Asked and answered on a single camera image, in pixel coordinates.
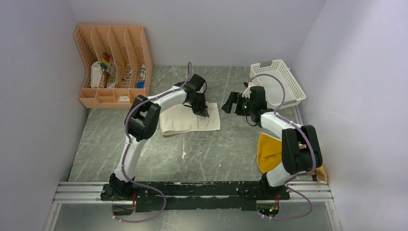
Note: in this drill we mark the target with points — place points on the white remote control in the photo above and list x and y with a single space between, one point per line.
96 74

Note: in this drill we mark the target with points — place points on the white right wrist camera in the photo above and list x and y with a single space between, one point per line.
246 92

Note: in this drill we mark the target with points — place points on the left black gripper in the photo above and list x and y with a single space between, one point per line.
202 110

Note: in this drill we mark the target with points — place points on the aluminium frame rail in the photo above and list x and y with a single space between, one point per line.
89 193

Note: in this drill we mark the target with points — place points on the cream white towel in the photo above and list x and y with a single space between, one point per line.
180 119

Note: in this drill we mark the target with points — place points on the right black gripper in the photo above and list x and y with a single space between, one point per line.
235 97

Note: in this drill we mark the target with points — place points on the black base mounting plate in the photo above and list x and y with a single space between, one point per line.
167 195

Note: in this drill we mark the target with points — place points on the rainbow coloured item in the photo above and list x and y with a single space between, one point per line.
105 61

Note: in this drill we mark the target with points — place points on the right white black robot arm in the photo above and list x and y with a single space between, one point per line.
300 150

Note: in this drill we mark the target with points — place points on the orange plastic file organizer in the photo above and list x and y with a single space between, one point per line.
128 49

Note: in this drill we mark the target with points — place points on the yellow brown towel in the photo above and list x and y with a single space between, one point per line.
269 161

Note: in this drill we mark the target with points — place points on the white plastic basket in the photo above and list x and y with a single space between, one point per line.
281 88

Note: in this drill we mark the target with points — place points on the blue capped white bottle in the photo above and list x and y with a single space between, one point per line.
142 76

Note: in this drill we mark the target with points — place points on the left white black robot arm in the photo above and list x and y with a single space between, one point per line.
142 120

